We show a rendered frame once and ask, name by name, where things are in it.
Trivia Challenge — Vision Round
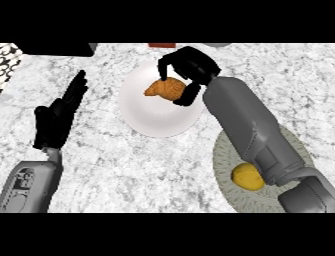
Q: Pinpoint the red flat object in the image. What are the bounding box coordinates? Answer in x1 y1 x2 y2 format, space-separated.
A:
147 43 177 49

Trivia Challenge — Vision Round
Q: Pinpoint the yellow round fruit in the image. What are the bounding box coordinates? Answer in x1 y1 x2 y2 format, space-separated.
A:
230 162 267 192

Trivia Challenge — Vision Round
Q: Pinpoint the grey round placemat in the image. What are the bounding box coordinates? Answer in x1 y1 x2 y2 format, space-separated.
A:
211 125 315 214

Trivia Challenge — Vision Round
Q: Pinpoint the brown croissant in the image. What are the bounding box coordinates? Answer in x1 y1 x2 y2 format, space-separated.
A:
143 77 187 102

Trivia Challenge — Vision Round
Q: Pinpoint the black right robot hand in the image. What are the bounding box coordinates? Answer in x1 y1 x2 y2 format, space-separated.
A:
156 45 222 108

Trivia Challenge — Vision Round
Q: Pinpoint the white round plate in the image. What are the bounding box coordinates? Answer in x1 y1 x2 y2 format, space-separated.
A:
116 59 206 139

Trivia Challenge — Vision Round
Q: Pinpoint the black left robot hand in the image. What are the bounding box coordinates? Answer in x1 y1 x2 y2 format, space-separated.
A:
30 69 89 151

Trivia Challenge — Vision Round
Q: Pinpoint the black appliance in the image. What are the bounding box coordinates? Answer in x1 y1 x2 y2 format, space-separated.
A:
13 43 98 58

